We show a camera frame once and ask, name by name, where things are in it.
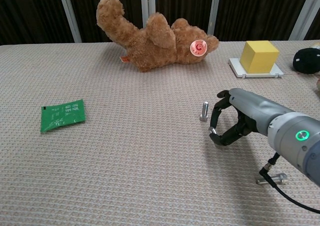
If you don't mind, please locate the yellow cube block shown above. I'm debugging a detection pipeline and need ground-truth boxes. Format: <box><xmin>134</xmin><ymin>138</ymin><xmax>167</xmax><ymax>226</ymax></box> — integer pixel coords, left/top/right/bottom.
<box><xmin>239</xmin><ymin>40</ymin><xmax>280</xmax><ymax>74</ymax></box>

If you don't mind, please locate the grey aluminium partition post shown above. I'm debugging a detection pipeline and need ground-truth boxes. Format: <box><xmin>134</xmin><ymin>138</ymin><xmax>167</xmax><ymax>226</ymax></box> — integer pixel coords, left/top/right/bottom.
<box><xmin>289</xmin><ymin>0</ymin><xmax>320</xmax><ymax>41</ymax></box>
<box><xmin>207</xmin><ymin>0</ymin><xmax>222</xmax><ymax>36</ymax></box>
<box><xmin>56</xmin><ymin>0</ymin><xmax>83</xmax><ymax>43</ymax></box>
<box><xmin>139</xmin><ymin>0</ymin><xmax>156</xmax><ymax>30</ymax></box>

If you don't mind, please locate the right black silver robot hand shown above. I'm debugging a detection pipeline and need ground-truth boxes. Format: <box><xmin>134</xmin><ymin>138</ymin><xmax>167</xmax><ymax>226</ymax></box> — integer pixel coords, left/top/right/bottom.
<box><xmin>208</xmin><ymin>87</ymin><xmax>288</xmax><ymax>147</ymax></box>

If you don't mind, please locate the green foil sachet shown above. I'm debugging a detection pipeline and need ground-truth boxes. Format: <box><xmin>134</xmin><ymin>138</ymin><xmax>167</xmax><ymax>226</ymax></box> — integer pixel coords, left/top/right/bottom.
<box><xmin>40</xmin><ymin>99</ymin><xmax>87</xmax><ymax>134</ymax></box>

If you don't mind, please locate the black headed plush doll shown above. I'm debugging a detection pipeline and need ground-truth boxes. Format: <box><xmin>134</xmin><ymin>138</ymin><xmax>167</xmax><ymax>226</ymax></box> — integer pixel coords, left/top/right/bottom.
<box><xmin>292</xmin><ymin>40</ymin><xmax>320</xmax><ymax>98</ymax></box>

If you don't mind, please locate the white square base plate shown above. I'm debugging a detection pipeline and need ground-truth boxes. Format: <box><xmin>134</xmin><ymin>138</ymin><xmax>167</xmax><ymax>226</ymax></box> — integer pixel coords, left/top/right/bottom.
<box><xmin>228</xmin><ymin>57</ymin><xmax>285</xmax><ymax>79</ymax></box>

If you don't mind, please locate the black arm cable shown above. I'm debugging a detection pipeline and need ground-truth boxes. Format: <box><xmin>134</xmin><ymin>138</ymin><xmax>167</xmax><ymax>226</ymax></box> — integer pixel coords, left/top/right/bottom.
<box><xmin>259</xmin><ymin>152</ymin><xmax>320</xmax><ymax>215</ymax></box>

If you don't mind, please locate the brown plush teddy bear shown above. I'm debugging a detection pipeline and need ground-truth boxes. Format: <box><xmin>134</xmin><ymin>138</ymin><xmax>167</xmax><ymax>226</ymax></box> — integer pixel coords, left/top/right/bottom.
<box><xmin>96</xmin><ymin>0</ymin><xmax>220</xmax><ymax>73</ymax></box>

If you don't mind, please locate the beige woven tablecloth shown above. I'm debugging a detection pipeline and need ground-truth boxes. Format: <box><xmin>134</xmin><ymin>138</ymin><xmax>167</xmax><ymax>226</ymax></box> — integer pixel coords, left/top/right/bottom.
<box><xmin>0</xmin><ymin>39</ymin><xmax>320</xmax><ymax>226</ymax></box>

